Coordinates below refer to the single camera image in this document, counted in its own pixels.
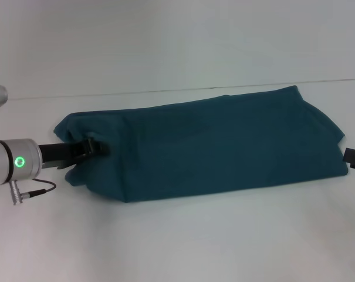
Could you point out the teal T-shirt with FREE print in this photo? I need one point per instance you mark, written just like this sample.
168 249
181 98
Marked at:
209 147

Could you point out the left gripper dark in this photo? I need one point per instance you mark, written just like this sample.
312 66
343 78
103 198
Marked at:
62 152

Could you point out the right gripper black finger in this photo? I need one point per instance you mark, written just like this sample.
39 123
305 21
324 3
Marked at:
354 158

